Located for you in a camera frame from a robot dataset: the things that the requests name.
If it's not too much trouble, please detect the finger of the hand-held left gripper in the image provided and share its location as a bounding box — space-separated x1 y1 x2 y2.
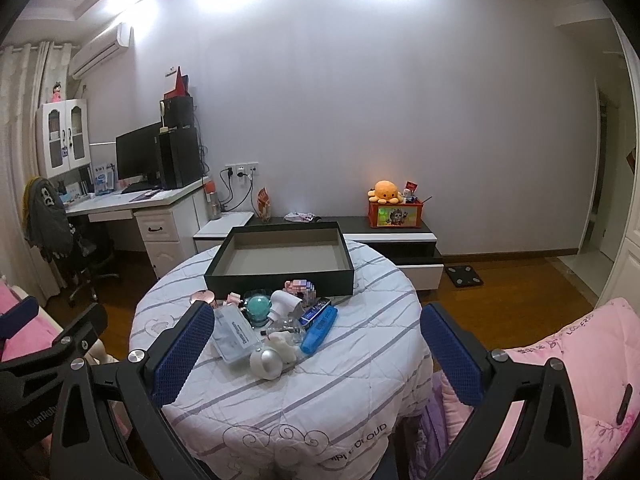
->
49 302 109 362
0 296 40 336

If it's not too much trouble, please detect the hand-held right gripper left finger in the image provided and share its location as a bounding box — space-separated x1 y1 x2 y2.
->
50 302 216 480

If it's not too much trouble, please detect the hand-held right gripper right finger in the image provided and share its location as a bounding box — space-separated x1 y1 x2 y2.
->
420 302 587 480

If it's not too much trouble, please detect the clear plastic case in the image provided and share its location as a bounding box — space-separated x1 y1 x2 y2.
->
212 306 263 366

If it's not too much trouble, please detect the white sphere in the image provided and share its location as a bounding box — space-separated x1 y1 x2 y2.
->
249 346 283 380

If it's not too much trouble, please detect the white rabbit figure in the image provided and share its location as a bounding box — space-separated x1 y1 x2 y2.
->
267 332 297 361

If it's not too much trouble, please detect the clear glass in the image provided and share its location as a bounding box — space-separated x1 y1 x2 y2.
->
260 317 307 346

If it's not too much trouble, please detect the white mini dryer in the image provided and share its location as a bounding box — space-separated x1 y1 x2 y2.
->
266 291 305 323

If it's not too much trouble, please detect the black tray box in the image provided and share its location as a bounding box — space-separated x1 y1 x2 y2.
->
203 226 355 300

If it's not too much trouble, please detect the bright blue case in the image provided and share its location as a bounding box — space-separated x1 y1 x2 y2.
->
300 306 339 354

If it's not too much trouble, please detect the pink bed sheet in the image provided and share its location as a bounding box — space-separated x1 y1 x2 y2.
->
0 280 66 361

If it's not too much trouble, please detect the black office chair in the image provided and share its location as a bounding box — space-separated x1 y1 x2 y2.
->
65 220 121 307

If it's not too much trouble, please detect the black bathroom scale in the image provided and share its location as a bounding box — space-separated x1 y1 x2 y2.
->
445 265 485 288

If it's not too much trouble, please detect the grey skull print jacket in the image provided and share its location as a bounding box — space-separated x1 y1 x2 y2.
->
23 176 76 263

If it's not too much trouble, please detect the teal sponge in clear dome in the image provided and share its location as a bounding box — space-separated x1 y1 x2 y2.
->
243 290 275 329

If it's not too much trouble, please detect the white desk drawer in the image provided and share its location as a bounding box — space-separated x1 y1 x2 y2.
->
134 208 178 243

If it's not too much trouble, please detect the pink floral blanket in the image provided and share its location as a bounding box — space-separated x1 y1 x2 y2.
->
415 297 640 480

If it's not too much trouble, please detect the white desk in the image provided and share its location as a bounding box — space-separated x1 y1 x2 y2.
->
62 176 211 281

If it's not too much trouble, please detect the pink block figure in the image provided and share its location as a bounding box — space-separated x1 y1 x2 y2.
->
284 279 319 306

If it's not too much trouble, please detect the dark blue tin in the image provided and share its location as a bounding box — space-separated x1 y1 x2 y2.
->
299 297 332 323

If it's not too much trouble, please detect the blue and white box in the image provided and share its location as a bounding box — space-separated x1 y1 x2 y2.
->
94 162 117 195

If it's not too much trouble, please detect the orange storage crate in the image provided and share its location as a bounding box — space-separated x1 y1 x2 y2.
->
368 199 424 229

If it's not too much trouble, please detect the bottle with orange cap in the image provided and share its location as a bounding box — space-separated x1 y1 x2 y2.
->
206 180 222 221

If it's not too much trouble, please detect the black computer monitor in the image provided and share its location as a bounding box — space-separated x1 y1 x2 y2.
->
115 121 163 186

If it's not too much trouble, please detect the orange octopus plush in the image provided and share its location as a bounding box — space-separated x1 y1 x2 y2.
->
367 180 405 206

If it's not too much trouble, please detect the black computer tower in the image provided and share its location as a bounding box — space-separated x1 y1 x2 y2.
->
159 126 203 190

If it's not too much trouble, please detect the beige curtain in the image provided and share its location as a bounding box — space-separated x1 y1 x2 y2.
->
0 40 86 306

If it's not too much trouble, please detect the white glass-door cabinet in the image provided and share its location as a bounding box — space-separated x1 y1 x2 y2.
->
35 98 93 179

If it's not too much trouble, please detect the black speaker box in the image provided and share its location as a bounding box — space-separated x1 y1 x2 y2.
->
163 96 195 130

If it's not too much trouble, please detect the red box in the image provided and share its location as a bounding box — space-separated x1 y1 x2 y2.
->
163 66 191 99

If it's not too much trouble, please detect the white air conditioner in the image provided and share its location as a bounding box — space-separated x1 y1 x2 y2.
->
68 22 133 80

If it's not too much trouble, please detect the black power cable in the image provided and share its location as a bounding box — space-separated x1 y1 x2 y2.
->
217 172 251 213

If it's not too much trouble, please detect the white door frame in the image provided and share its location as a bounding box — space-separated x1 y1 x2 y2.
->
607 15 640 311

